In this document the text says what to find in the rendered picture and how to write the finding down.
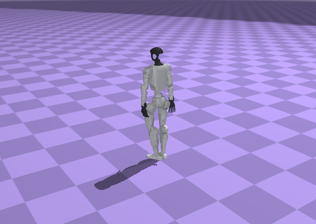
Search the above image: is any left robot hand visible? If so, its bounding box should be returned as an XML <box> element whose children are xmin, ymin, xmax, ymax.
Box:
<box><xmin>141</xmin><ymin>103</ymin><xmax>149</xmax><ymax>117</ymax></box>

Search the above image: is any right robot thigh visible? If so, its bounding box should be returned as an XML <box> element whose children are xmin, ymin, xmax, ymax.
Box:
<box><xmin>158</xmin><ymin>100</ymin><xmax>170</xmax><ymax>134</ymax></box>

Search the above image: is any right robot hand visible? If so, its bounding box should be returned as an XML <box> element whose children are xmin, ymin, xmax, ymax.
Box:
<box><xmin>166</xmin><ymin>97</ymin><xmax>175</xmax><ymax>113</ymax></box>

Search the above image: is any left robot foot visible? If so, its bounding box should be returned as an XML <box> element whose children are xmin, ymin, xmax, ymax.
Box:
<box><xmin>147</xmin><ymin>154</ymin><xmax>162</xmax><ymax>160</ymax></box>

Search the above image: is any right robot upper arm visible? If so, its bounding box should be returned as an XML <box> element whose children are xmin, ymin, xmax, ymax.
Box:
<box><xmin>166</xmin><ymin>64</ymin><xmax>172</xmax><ymax>86</ymax></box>

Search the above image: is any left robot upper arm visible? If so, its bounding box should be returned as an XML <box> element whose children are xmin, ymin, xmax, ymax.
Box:
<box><xmin>143</xmin><ymin>67</ymin><xmax>152</xmax><ymax>90</ymax></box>

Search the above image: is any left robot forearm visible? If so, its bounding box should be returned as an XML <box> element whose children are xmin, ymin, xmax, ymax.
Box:
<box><xmin>141</xmin><ymin>85</ymin><xmax>147</xmax><ymax>107</ymax></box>

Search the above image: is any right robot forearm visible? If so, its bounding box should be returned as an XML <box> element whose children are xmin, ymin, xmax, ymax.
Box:
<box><xmin>167</xmin><ymin>84</ymin><xmax>174</xmax><ymax>100</ymax></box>

